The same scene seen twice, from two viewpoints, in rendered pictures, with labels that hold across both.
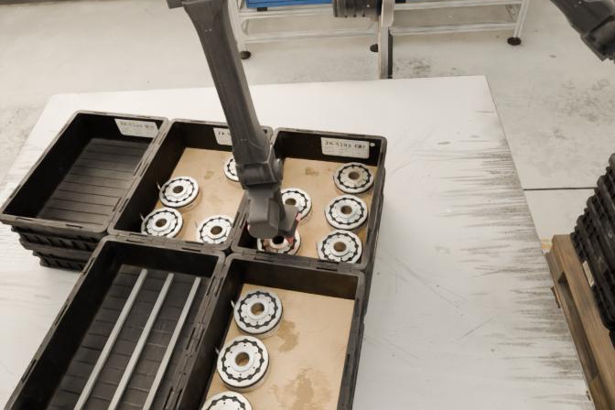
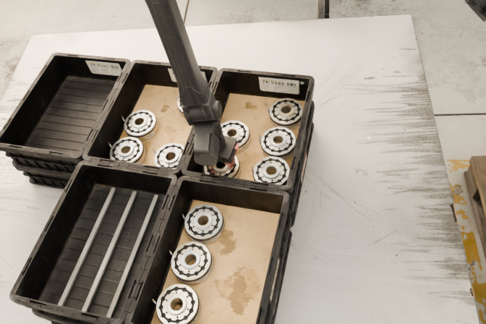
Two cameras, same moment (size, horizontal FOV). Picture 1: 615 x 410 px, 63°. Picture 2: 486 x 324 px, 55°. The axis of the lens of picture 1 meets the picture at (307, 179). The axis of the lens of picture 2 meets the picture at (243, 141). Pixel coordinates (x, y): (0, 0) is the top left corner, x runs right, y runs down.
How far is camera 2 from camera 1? 16 cm
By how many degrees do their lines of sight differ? 6
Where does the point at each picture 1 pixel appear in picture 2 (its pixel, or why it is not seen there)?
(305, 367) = (240, 266)
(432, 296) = (349, 211)
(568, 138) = not seen: outside the picture
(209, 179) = (165, 112)
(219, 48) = (164, 16)
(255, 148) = (197, 94)
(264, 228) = (207, 157)
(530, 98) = (462, 28)
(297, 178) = (239, 111)
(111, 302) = (87, 213)
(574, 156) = not seen: outside the picture
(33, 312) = (26, 220)
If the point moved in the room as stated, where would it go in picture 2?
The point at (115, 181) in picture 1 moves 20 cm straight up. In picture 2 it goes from (87, 113) to (61, 71)
